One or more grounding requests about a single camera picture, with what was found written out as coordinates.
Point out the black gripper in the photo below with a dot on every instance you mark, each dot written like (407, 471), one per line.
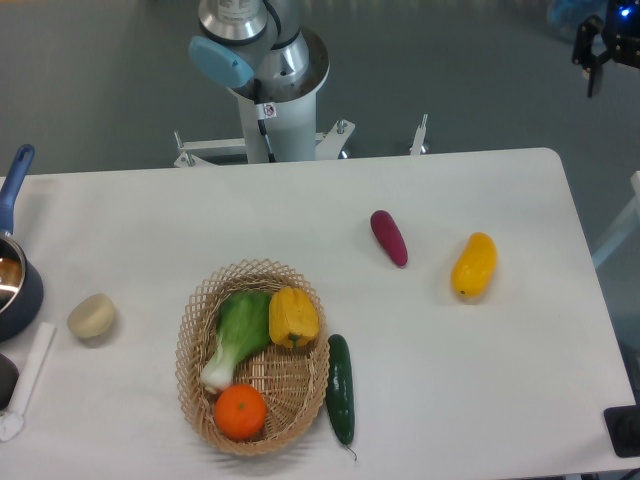
(620, 35)

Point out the yellow mango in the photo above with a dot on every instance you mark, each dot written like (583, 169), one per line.
(474, 269)

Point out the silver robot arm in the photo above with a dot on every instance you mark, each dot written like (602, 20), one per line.
(259, 44)

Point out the blue plastic bag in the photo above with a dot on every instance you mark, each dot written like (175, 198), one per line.
(564, 16)

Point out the purple sweet potato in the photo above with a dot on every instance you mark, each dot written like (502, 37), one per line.
(389, 237)

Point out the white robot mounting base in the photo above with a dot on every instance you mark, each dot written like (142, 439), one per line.
(272, 132)

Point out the black device on table corner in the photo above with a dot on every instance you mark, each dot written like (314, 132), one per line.
(623, 429)

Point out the yellow bell pepper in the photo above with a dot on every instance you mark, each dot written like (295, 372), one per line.
(293, 321)

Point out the green cucumber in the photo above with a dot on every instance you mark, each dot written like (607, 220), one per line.
(339, 397)

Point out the green bok choy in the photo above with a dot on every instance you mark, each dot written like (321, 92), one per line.
(242, 330)

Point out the woven wicker basket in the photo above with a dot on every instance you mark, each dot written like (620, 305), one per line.
(292, 383)

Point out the orange fruit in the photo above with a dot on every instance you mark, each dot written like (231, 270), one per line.
(240, 412)

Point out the beige potato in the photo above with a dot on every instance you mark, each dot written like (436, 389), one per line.
(92, 317)

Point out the blue saucepan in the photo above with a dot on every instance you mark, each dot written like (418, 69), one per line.
(22, 290)

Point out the dark round object left edge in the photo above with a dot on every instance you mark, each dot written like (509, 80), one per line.
(9, 375)

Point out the white rolled cloth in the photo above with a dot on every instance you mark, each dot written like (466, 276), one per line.
(12, 419)

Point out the white frame right edge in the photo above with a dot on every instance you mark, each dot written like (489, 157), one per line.
(624, 224)

